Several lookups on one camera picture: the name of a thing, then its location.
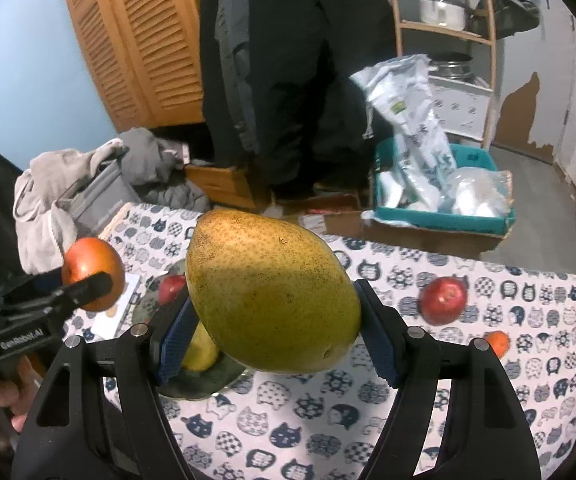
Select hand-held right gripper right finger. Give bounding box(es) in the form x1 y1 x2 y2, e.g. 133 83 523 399
355 279 543 480

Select white pot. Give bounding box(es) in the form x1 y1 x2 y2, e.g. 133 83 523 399
418 0 469 32

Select wooden louvered cabinet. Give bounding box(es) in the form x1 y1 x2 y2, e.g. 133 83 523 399
58 0 209 131

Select steel pot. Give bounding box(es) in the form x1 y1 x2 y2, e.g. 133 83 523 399
428 52 476 81

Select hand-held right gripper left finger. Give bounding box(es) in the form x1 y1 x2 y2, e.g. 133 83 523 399
12 285 219 480

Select orange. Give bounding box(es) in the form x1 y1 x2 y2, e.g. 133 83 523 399
62 237 126 312
483 330 511 360

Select cat print tablecloth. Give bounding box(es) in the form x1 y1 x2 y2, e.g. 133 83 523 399
62 202 576 480

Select brown cardboard box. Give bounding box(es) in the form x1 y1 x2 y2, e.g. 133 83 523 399
185 162 273 211

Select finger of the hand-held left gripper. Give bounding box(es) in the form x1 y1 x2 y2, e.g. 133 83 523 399
28 267 66 293
5 271 113 321

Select round glass plate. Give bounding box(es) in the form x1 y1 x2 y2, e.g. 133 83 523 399
132 270 249 402

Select white printed plastic bag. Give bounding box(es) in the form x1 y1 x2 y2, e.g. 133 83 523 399
350 54 459 211

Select teal plastic bin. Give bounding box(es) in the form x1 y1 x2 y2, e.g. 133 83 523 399
370 137 516 236

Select grey cloth bundle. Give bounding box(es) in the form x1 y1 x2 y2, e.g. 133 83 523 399
473 0 541 41

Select grey padded jacket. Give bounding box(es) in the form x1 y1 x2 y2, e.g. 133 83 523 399
118 127 213 213

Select wooden shelf rack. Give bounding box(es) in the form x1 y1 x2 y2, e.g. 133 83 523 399
383 0 501 151

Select grey storage box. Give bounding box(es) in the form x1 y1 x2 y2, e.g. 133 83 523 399
58 160 143 241

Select white sticker card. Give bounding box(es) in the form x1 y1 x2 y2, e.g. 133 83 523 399
90 272 143 341

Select red apple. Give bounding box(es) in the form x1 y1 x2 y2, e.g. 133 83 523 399
158 274 189 307
420 276 469 326

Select clear plastic bag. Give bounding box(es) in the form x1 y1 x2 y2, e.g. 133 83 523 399
443 167 514 218

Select beige hoodie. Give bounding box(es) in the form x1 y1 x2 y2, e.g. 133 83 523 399
14 139 128 276

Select dark hanging coats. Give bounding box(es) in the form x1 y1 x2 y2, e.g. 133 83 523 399
199 0 399 201

